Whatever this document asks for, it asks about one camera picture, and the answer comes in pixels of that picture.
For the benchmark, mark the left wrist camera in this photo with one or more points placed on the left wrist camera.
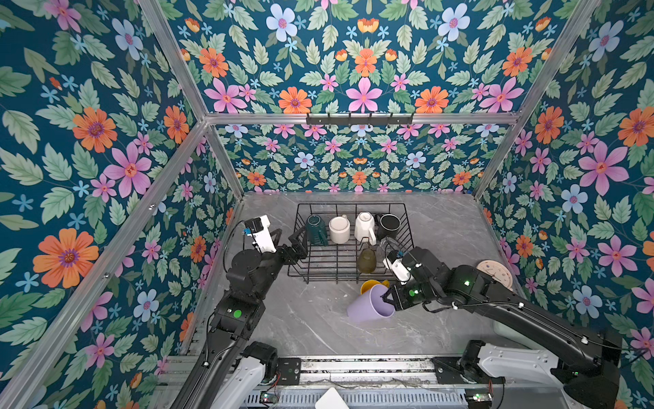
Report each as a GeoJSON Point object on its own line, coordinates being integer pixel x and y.
{"type": "Point", "coordinates": [257, 228]}

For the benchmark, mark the black wall hook rail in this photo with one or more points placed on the black wall hook rail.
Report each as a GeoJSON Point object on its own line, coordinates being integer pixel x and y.
{"type": "Point", "coordinates": [348, 119]}

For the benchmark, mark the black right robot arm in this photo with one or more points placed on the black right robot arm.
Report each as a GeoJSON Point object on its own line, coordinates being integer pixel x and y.
{"type": "Point", "coordinates": [583, 363]}

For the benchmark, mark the yellow mug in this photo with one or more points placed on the yellow mug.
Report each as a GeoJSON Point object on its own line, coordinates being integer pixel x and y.
{"type": "Point", "coordinates": [368, 285]}

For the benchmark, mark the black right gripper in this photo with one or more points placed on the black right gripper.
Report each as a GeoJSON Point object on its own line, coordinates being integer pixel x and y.
{"type": "Point", "coordinates": [396, 300]}

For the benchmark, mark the clear glass cup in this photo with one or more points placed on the clear glass cup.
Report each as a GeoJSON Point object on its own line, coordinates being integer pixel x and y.
{"type": "Point", "coordinates": [387, 245]}

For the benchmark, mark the olive green glass cup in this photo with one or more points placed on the olive green glass cup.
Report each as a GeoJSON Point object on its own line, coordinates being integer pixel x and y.
{"type": "Point", "coordinates": [366, 262]}

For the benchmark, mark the black mug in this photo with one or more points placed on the black mug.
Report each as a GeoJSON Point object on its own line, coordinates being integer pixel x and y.
{"type": "Point", "coordinates": [388, 225]}

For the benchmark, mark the red white mug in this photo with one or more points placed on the red white mug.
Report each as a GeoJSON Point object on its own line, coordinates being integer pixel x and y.
{"type": "Point", "coordinates": [339, 228]}

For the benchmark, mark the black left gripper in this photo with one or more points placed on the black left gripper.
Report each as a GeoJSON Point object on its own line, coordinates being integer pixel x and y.
{"type": "Point", "coordinates": [292, 257]}

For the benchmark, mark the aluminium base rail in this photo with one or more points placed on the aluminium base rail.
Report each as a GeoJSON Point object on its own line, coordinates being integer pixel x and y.
{"type": "Point", "coordinates": [374, 370]}

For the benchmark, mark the white green mug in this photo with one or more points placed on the white green mug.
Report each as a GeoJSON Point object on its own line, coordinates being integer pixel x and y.
{"type": "Point", "coordinates": [316, 230]}

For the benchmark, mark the mint green case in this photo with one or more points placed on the mint green case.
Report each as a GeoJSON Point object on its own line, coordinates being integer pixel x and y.
{"type": "Point", "coordinates": [508, 333]}

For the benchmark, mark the white faceted mug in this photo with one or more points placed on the white faceted mug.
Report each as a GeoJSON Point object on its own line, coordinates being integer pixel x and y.
{"type": "Point", "coordinates": [364, 230]}

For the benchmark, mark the beige round plate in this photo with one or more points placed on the beige round plate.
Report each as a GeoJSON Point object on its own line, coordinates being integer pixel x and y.
{"type": "Point", "coordinates": [498, 272]}

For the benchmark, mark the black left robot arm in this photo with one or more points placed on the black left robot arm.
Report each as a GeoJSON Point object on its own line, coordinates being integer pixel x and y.
{"type": "Point", "coordinates": [230, 366]}

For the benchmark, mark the lavender cup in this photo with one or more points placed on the lavender cup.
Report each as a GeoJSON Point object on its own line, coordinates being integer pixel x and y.
{"type": "Point", "coordinates": [370, 306]}

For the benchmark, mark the black wire dish rack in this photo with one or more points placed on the black wire dish rack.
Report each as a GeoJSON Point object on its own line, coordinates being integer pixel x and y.
{"type": "Point", "coordinates": [338, 263]}

